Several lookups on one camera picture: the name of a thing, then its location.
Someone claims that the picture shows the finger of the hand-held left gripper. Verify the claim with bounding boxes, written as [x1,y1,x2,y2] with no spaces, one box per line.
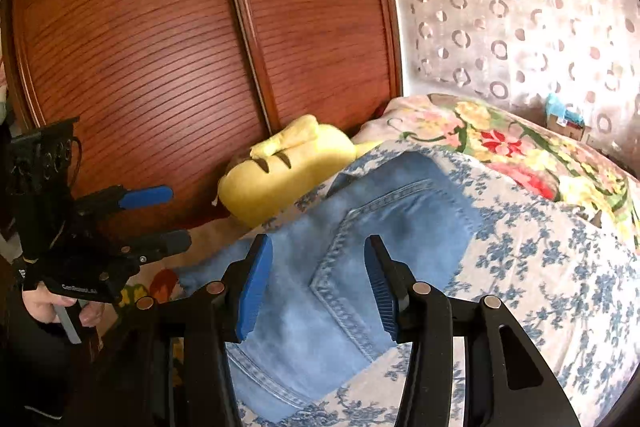
[75,186,174,215]
[75,229,192,265]

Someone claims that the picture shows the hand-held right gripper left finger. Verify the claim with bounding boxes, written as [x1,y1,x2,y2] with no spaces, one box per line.
[70,234,273,427]

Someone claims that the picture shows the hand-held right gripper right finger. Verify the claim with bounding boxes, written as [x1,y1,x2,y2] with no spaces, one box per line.
[364,235,581,427]

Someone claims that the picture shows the blue denim pants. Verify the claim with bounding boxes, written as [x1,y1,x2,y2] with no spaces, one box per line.
[177,152,486,423]

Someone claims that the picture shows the person's left hand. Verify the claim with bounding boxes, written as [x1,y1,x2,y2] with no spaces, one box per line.
[22,287,106,328]

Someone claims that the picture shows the white blue floral bed sheet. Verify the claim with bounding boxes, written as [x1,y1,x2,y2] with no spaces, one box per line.
[225,139,640,427]

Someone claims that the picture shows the yellow plush pillow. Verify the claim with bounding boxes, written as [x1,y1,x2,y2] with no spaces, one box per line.
[217,114,386,228]

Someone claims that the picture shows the wooden slatted wardrobe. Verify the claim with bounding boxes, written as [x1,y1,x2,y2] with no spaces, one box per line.
[0,0,403,233]

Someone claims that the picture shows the colourful floral blanket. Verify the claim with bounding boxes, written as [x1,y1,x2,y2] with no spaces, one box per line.
[97,93,640,388]

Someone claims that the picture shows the small cardboard box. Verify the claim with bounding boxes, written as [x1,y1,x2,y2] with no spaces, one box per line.
[544,93,588,142]

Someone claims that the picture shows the circle patterned curtain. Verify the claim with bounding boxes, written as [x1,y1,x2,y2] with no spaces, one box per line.
[382,0,640,180]

